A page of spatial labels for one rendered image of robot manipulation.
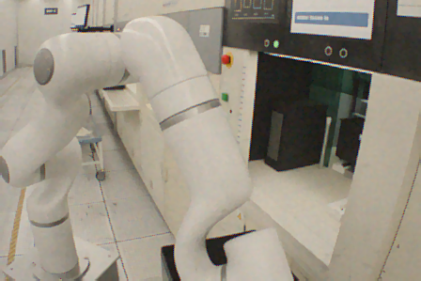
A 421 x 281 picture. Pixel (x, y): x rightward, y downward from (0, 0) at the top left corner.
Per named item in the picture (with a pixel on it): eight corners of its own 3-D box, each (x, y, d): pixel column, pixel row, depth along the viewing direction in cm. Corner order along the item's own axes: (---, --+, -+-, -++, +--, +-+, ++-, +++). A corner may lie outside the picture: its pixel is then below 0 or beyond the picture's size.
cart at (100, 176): (57, 152, 349) (54, 114, 336) (98, 148, 374) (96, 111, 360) (60, 188, 268) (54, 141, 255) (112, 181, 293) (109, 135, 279)
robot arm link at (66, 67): (57, 180, 79) (7, 200, 66) (40, 145, 81) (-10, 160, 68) (146, 67, 52) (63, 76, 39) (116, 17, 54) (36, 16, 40)
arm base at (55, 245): (19, 268, 77) (4, 220, 72) (58, 239, 94) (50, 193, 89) (62, 294, 72) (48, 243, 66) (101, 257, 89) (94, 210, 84)
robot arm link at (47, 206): (22, 214, 76) (7, 136, 69) (72, 193, 91) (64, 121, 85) (41, 232, 70) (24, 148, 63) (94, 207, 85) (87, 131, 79)
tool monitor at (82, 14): (74, 34, 367) (74, 6, 357) (111, 33, 389) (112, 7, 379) (74, 34, 332) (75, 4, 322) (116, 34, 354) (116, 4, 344)
